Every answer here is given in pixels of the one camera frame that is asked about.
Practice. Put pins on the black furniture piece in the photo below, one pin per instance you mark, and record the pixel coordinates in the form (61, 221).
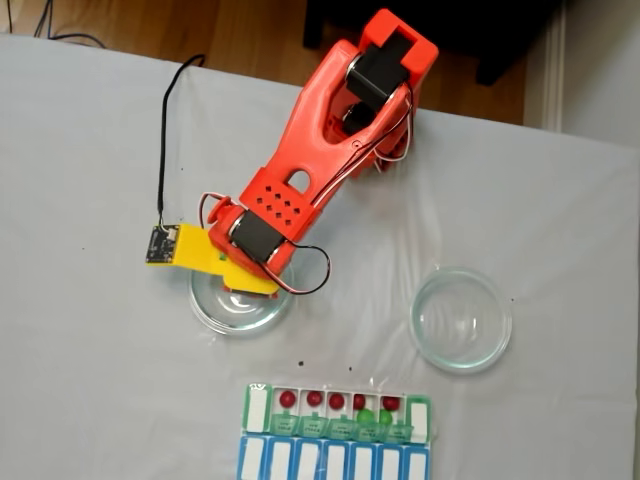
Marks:
(475, 25)

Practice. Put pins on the pale grey tablecloth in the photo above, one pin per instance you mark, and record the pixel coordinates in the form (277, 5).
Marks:
(100, 150)

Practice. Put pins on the green-lidded weekly pill organizer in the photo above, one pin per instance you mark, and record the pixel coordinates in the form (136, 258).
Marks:
(257, 410)

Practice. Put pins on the blue-lidded weekly pill organizer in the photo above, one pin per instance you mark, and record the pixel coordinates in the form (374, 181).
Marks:
(280, 460)

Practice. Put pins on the clear glass bowl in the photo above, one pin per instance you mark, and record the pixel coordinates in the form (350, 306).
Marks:
(460, 320)
(240, 315)

